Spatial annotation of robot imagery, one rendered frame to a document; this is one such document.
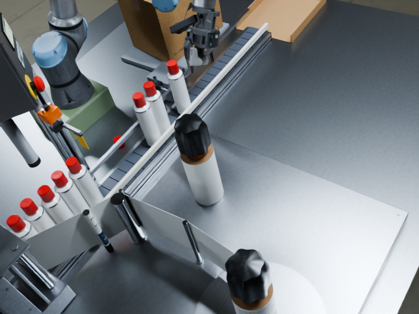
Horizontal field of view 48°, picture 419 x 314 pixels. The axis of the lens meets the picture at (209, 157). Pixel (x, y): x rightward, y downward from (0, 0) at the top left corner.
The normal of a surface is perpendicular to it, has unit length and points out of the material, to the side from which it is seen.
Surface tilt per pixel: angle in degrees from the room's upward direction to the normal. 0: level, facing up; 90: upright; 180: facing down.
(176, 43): 90
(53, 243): 90
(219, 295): 0
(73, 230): 90
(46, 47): 7
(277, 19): 0
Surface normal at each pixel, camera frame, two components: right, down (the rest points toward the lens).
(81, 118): 0.77, 0.39
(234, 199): -0.17, -0.64
